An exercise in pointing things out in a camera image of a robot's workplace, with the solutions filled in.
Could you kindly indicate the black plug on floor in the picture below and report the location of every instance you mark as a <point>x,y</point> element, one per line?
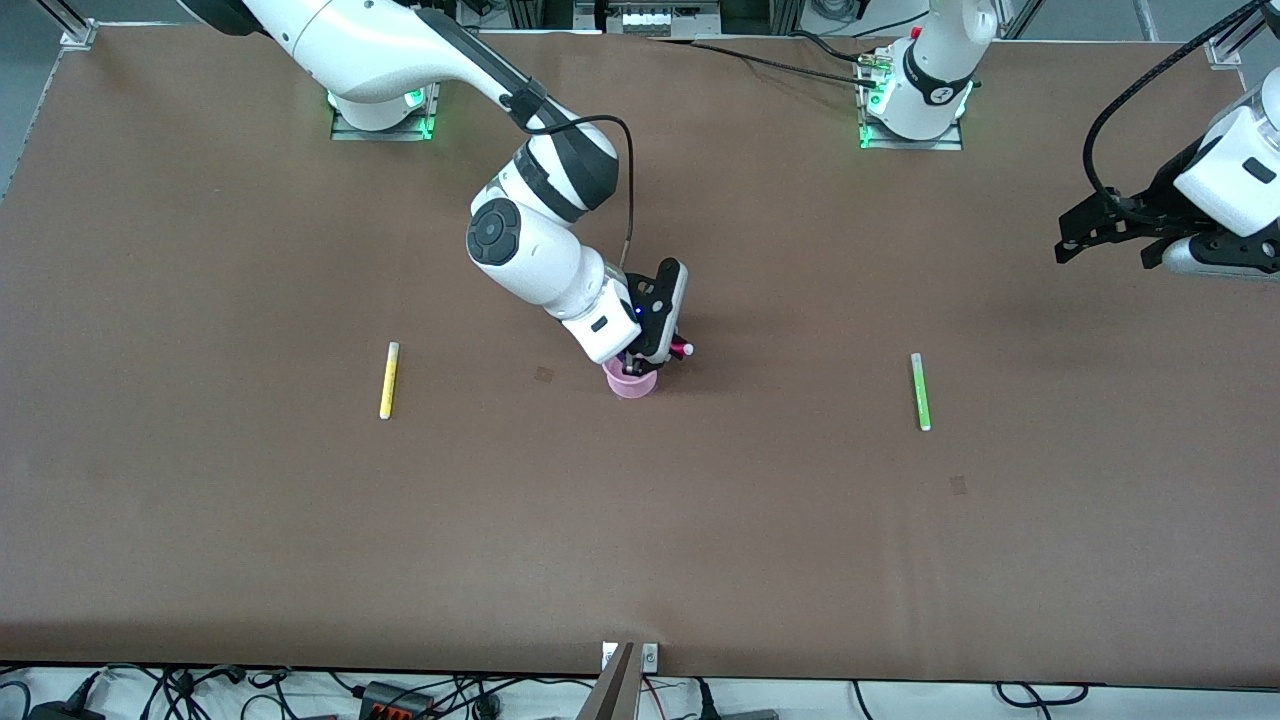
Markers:
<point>735,713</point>

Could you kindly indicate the pink marker pen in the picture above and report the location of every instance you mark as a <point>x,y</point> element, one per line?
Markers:
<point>682,349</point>

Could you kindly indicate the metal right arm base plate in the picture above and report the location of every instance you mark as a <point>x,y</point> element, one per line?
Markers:
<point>385,134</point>

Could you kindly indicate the green marker pen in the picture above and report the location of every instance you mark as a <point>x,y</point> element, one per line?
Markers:
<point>920,392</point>

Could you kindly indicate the black orange power adapter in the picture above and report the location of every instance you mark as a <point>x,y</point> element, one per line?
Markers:
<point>398,700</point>

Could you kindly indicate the white terminal block device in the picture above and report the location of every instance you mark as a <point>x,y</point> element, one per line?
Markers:
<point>655,20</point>

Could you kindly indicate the pink plastic cup holder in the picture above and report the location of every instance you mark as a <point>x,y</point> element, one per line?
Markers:
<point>630,388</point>

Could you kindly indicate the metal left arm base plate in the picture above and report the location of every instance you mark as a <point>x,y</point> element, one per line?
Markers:
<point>950,143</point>

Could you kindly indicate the small metal edge bracket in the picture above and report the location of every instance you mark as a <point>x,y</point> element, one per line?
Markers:
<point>650,656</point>

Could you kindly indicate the metal table corner bracket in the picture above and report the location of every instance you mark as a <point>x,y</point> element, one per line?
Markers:
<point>1224,52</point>
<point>78,36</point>

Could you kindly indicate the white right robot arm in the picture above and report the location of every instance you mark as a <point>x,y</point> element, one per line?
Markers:
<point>520,240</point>

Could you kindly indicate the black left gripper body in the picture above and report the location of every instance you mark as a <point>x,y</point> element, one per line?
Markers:
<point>1160,197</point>

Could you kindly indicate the brown camera mast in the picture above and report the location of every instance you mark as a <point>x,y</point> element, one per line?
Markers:
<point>612,690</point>

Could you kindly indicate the yellow marker pen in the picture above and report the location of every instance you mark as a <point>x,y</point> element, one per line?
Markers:
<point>389,382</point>

